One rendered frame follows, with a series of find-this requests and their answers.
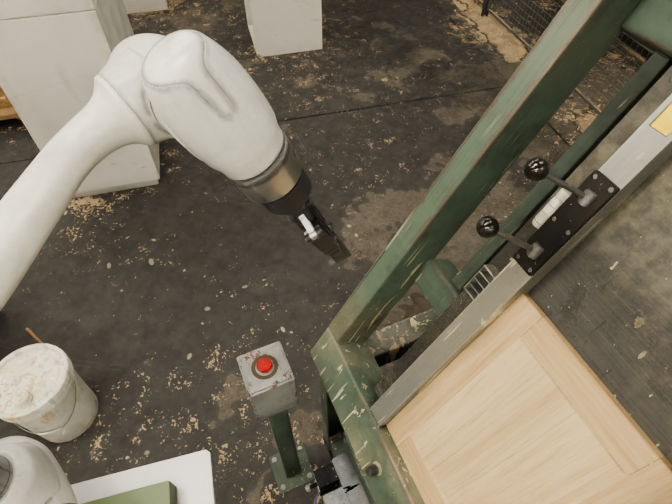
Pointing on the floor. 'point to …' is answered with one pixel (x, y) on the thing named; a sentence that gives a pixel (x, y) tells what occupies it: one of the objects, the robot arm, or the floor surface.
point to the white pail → (45, 393)
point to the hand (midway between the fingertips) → (335, 247)
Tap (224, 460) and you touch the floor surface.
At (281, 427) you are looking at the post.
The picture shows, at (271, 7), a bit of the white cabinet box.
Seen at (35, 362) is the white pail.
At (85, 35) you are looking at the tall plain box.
